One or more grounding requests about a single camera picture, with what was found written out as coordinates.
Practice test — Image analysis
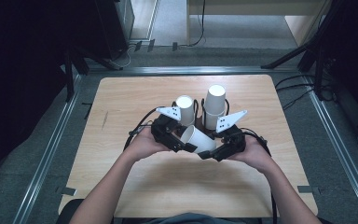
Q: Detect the person's right hand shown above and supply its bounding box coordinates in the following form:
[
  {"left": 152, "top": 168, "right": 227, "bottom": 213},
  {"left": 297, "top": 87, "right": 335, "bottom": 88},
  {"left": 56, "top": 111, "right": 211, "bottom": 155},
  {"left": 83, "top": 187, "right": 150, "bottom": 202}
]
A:
[{"left": 227, "top": 134, "right": 277, "bottom": 175}]

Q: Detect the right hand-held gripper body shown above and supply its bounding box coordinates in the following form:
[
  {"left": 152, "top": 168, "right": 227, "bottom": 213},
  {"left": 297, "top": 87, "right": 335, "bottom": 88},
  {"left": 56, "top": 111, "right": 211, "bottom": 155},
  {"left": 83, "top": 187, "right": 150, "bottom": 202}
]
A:
[{"left": 215, "top": 109, "right": 249, "bottom": 162}]

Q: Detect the black computer cabinet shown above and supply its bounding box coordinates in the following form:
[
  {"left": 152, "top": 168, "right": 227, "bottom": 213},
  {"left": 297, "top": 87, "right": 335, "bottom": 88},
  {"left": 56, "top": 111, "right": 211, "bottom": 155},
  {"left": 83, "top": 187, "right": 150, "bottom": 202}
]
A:
[{"left": 93, "top": 0, "right": 135, "bottom": 61}]

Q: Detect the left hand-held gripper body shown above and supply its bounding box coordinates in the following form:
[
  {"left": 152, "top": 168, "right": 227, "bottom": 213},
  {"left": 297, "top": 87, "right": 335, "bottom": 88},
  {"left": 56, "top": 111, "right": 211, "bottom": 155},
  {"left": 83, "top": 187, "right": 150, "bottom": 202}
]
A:
[{"left": 150, "top": 105, "right": 188, "bottom": 153}]

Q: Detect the left hand-held gripper black cable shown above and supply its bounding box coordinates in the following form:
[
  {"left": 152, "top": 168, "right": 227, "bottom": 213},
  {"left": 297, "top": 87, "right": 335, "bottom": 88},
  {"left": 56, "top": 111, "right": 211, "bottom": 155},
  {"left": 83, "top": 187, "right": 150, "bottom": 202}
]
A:
[{"left": 122, "top": 106, "right": 162, "bottom": 152}]

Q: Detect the white paper cup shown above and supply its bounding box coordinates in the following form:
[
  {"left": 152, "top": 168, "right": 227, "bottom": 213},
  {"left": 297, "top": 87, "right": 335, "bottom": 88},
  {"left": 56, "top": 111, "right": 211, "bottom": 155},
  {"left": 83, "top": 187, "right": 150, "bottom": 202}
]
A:
[
  {"left": 180, "top": 124, "right": 217, "bottom": 154},
  {"left": 204, "top": 84, "right": 227, "bottom": 116},
  {"left": 175, "top": 94, "right": 197, "bottom": 127},
  {"left": 203, "top": 105, "right": 227, "bottom": 131}
]

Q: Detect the black floor cable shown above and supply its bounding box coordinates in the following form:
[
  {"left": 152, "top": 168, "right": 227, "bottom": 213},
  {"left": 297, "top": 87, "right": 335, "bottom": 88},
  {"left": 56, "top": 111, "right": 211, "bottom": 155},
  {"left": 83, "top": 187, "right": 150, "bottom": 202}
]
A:
[{"left": 274, "top": 73, "right": 318, "bottom": 111}]

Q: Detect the white floor cable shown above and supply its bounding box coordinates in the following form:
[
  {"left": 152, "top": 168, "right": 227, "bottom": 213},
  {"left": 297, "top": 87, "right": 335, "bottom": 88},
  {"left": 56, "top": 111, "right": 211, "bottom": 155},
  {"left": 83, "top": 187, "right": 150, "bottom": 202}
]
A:
[{"left": 110, "top": 43, "right": 138, "bottom": 70}]

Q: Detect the right hand-held gripper black cable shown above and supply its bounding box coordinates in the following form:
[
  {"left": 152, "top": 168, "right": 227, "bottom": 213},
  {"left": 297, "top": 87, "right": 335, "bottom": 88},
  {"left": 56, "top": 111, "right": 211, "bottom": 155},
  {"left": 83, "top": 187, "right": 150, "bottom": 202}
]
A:
[{"left": 241, "top": 126, "right": 278, "bottom": 224}]

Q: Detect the person's left hand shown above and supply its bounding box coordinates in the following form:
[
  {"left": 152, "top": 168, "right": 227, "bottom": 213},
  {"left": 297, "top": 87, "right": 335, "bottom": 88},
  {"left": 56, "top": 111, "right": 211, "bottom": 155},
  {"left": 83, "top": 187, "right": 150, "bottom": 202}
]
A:
[{"left": 123, "top": 125, "right": 172, "bottom": 163}]

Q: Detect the hand-held gripper black cable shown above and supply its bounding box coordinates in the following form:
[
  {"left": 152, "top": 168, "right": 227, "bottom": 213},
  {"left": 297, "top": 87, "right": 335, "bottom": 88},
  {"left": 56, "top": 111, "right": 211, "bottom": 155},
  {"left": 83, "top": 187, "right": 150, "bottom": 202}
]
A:
[
  {"left": 122, "top": 106, "right": 162, "bottom": 152},
  {"left": 241, "top": 126, "right": 278, "bottom": 224}
]

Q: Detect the person's blue-grey clothing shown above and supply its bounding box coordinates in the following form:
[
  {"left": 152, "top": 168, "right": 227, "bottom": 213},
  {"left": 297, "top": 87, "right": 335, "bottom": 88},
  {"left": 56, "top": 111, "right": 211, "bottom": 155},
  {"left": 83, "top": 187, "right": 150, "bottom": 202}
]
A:
[{"left": 143, "top": 212, "right": 241, "bottom": 224}]

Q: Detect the grey tape strip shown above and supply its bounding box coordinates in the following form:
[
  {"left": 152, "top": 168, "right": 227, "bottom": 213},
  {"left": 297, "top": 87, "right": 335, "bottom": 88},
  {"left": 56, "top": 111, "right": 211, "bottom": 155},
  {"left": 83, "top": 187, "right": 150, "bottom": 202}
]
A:
[
  {"left": 297, "top": 185, "right": 322, "bottom": 194},
  {"left": 55, "top": 186, "right": 77, "bottom": 197}
]

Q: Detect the dark curtain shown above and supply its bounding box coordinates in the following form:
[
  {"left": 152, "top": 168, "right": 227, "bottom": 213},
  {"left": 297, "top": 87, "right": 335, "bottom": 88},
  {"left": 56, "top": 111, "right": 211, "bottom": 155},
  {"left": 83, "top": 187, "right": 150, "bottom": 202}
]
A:
[{"left": 0, "top": 0, "right": 101, "bottom": 213}]

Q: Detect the aluminium frame rail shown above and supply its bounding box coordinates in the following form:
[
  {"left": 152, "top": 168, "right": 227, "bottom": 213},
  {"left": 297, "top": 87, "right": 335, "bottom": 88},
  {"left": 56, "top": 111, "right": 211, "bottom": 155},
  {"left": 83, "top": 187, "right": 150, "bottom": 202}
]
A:
[
  {"left": 87, "top": 65, "right": 300, "bottom": 76},
  {"left": 302, "top": 75, "right": 358, "bottom": 224},
  {"left": 11, "top": 74, "right": 82, "bottom": 224}
]

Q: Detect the black hanging cable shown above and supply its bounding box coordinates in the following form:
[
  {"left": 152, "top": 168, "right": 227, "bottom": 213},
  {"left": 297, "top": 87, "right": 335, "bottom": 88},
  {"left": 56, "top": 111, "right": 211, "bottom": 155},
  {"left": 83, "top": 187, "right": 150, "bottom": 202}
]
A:
[{"left": 187, "top": 0, "right": 207, "bottom": 49}]

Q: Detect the black chair seat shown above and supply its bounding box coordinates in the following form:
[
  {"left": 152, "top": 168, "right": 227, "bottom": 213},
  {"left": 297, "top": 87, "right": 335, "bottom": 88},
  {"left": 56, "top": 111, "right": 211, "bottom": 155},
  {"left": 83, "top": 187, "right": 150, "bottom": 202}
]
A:
[{"left": 55, "top": 199, "right": 87, "bottom": 224}]

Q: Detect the black tripod stand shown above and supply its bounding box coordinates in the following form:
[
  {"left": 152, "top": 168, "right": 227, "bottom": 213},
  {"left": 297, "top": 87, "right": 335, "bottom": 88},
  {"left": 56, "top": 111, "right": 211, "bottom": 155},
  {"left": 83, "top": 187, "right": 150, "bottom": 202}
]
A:
[
  {"left": 260, "top": 0, "right": 339, "bottom": 101},
  {"left": 62, "top": 46, "right": 124, "bottom": 103}
]

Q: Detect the dark double cup holder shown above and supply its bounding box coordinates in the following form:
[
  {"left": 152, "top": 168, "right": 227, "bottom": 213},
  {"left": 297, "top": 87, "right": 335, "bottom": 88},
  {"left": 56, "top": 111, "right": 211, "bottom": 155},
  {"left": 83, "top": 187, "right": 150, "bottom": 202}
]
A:
[{"left": 171, "top": 98, "right": 231, "bottom": 139}]

